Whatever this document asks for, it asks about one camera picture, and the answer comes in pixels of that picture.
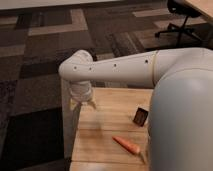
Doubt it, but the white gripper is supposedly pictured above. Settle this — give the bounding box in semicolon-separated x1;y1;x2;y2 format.
69;81;97;110

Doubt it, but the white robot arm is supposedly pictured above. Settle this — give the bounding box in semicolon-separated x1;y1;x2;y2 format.
59;47;213;171

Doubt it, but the orange carrot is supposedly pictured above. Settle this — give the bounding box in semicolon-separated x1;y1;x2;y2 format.
112;136;145;163

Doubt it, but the black office chair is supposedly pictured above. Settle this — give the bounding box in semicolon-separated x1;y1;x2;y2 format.
154;0;205;48

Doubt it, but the wooden desk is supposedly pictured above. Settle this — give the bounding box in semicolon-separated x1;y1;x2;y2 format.
184;0;213;23

